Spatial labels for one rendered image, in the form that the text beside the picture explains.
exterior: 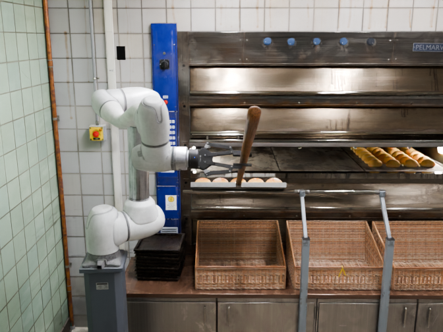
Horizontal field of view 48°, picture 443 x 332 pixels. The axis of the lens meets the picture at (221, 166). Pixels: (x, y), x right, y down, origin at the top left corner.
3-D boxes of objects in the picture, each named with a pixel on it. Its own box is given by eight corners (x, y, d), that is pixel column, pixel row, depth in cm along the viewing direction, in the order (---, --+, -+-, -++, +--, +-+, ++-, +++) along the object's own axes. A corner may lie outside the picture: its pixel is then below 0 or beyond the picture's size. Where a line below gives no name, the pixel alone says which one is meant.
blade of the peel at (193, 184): (286, 187, 287) (286, 182, 288) (190, 186, 288) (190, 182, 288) (279, 192, 323) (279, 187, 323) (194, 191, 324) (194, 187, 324)
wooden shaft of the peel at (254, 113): (261, 117, 109) (261, 104, 109) (248, 117, 109) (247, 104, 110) (241, 185, 279) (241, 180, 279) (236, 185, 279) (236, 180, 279)
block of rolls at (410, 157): (349, 149, 410) (349, 142, 408) (407, 149, 409) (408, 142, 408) (369, 168, 351) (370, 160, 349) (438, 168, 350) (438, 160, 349)
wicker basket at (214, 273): (196, 256, 351) (196, 219, 344) (277, 256, 351) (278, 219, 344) (193, 290, 304) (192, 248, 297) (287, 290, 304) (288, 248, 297)
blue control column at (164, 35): (183, 230, 552) (179, 28, 498) (198, 230, 552) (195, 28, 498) (161, 330, 365) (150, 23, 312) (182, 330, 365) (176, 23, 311)
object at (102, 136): (91, 139, 333) (91, 124, 331) (107, 139, 333) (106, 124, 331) (89, 141, 326) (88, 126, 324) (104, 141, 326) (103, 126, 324)
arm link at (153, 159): (171, 178, 186) (170, 147, 179) (130, 177, 186) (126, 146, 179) (175, 163, 195) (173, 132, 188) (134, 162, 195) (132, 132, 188)
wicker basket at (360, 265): (283, 256, 351) (285, 219, 344) (364, 257, 350) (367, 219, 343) (292, 290, 304) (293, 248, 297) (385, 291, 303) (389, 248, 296)
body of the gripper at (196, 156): (189, 149, 192) (213, 149, 192) (188, 170, 191) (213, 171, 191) (187, 145, 184) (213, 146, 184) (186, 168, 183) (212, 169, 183)
